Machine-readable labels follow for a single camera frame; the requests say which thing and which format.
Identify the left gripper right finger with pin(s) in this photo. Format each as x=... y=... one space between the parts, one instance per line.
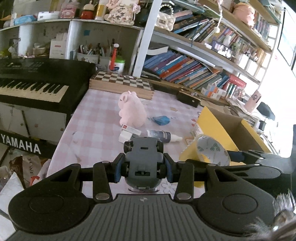
x=181 y=173

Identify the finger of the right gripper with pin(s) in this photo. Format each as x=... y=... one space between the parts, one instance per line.
x=236 y=156

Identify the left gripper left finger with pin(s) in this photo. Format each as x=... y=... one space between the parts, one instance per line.
x=105 y=173

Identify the yellow tape roll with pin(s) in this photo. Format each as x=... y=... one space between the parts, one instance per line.
x=211 y=150

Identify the grey toy car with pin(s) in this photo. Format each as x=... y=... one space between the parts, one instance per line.
x=144 y=166

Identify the white spray bottle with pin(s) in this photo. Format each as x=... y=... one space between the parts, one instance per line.
x=165 y=137

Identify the white red small box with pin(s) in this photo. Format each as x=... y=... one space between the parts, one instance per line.
x=127 y=133

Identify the pink plush pig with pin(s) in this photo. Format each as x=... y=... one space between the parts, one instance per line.
x=132 y=111

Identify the yellow cardboard box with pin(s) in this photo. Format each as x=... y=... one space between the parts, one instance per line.
x=231 y=133

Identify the pink checkered tablecloth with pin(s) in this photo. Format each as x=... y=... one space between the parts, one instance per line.
x=94 y=133

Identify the stack of papers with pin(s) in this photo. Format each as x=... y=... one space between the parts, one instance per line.
x=238 y=108

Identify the pink pen holder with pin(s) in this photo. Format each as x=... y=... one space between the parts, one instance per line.
x=252 y=102

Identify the black brown small case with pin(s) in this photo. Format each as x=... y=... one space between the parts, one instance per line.
x=188 y=98

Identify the wooden chess board box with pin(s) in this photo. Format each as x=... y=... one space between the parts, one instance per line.
x=114 y=83

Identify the black Yamaha keyboard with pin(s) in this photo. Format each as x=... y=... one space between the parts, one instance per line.
x=38 y=98

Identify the white green jar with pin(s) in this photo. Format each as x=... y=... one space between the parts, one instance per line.
x=119 y=65

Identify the white bookshelf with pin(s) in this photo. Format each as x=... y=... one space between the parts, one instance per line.
x=164 y=38

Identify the red bottle figurine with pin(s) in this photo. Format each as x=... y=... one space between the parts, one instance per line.
x=112 y=63

